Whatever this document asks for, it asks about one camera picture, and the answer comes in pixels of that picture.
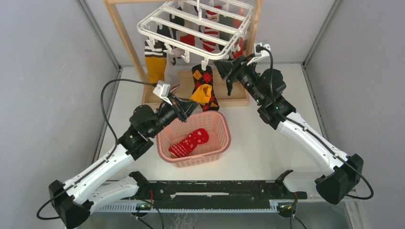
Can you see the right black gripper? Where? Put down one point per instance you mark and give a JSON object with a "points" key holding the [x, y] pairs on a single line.
{"points": [[236, 67]]}

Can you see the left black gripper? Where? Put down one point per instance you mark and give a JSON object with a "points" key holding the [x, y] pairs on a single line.
{"points": [[183, 109]]}

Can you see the red sock white pattern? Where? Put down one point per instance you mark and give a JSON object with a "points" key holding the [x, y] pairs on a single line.
{"points": [[239, 46]]}

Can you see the mustard yellow sock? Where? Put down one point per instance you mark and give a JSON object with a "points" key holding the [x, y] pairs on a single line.
{"points": [[202, 94]]}

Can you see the red snowflake sock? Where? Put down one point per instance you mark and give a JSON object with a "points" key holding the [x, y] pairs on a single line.
{"points": [[189, 143]]}

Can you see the pink plastic basket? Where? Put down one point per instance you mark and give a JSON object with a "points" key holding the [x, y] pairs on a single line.
{"points": [[211, 123]]}

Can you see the wooden hanger stand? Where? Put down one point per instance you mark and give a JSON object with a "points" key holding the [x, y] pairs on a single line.
{"points": [[136, 53]]}

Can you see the dark blue sock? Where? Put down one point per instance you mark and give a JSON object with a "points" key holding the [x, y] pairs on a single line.
{"points": [[229, 85]]}

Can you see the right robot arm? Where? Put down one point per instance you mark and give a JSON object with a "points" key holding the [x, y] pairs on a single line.
{"points": [[339, 173]]}

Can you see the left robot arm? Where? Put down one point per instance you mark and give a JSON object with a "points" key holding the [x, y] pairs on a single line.
{"points": [[77, 198]]}

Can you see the white plastic sock hanger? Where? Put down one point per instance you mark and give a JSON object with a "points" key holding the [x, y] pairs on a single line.
{"points": [[157, 28]]}

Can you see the red white striped sock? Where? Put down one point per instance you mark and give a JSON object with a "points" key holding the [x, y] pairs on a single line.
{"points": [[209, 45]]}

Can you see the argyle red yellow sock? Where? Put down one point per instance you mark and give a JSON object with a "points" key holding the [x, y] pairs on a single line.
{"points": [[200, 77]]}

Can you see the grey white sock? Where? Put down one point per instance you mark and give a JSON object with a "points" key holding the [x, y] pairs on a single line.
{"points": [[171, 75]]}

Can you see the yellow brown striped sock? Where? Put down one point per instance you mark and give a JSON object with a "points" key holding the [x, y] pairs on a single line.
{"points": [[155, 62]]}

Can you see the black striped narrow sock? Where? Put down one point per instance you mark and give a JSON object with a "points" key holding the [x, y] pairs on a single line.
{"points": [[177, 20]]}

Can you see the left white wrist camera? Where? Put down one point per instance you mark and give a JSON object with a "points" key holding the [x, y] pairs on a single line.
{"points": [[162, 90]]}

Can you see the black mounting rail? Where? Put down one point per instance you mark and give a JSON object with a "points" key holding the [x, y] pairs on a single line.
{"points": [[216, 195]]}

